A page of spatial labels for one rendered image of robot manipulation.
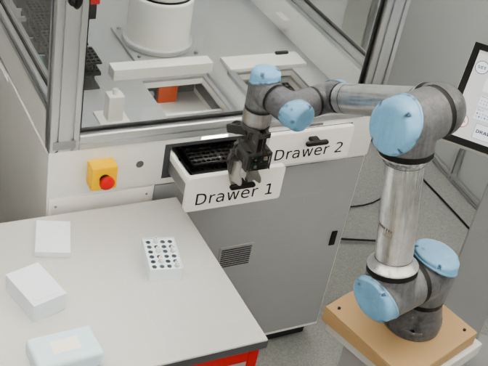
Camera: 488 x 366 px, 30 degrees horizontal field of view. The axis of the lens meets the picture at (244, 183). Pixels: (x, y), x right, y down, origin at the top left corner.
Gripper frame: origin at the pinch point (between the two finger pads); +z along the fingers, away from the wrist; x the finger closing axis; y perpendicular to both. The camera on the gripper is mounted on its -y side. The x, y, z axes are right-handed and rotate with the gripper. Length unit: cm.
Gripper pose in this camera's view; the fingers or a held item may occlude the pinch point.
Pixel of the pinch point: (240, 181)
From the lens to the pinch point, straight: 242.6
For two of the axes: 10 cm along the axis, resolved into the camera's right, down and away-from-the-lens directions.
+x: 8.9, -1.3, 4.4
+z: -1.6, 8.1, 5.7
